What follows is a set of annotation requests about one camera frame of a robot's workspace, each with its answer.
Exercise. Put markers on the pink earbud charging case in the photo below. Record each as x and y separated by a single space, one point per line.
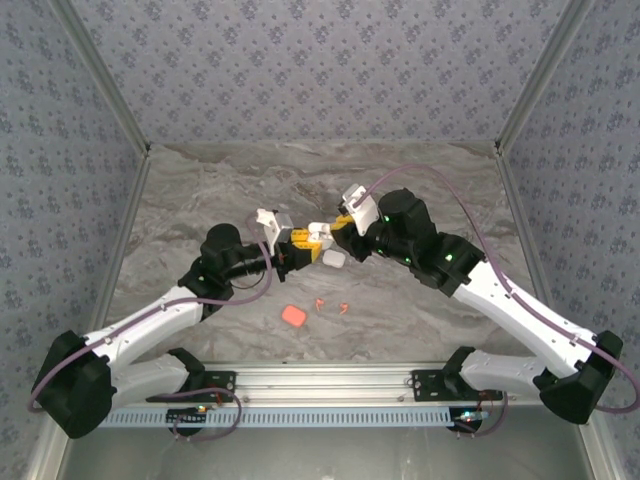
294 317

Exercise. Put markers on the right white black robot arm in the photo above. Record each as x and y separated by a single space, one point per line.
525 310

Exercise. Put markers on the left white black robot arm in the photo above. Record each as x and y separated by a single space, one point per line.
145 315

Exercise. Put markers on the small black controller board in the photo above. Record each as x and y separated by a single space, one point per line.
187 415
470 417

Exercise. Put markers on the grey metal shelf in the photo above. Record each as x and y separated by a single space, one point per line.
320 455

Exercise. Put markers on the aluminium table side rail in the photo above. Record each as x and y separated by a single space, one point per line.
524 220
123 220

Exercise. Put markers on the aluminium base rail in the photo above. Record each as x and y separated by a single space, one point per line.
320 382

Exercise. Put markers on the aluminium corner post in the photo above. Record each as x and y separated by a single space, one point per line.
105 75
540 75

